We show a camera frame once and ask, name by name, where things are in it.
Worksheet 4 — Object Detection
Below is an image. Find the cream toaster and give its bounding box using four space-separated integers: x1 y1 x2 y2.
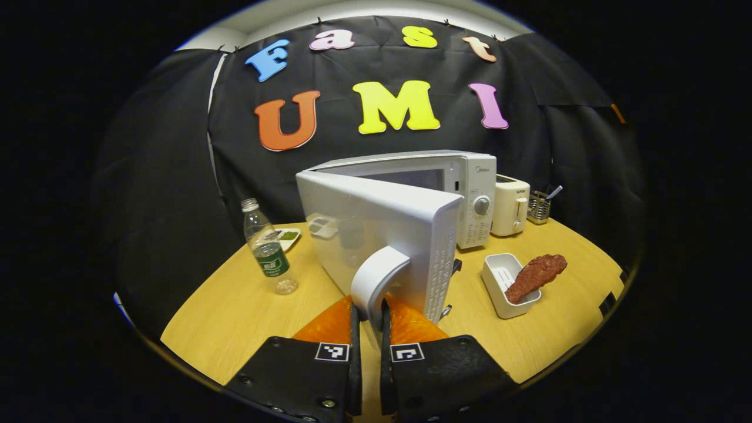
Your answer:
491 174 531 238

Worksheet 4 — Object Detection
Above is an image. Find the red-brown meat piece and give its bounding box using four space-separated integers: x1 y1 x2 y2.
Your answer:
505 254 569 305

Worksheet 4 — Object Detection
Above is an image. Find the white microwave oven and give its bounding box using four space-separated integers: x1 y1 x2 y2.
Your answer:
296 150 498 354

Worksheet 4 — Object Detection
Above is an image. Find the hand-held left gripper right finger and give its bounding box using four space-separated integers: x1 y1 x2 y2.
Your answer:
380 296 519 423

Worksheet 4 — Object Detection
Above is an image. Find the metal mesh utensil holder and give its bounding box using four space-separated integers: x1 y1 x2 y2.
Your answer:
526 191 553 226

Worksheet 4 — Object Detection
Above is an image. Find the white dish with green food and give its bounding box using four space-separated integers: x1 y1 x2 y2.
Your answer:
272 227 302 253

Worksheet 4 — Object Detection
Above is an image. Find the clear plastic water bottle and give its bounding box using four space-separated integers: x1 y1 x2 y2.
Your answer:
240 198 300 296

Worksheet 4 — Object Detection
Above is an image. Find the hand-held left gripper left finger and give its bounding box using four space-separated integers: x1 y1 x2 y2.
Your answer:
226 296 363 423

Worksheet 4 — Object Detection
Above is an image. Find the white rectangular tray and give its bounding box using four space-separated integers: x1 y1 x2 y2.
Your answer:
481 253 543 320

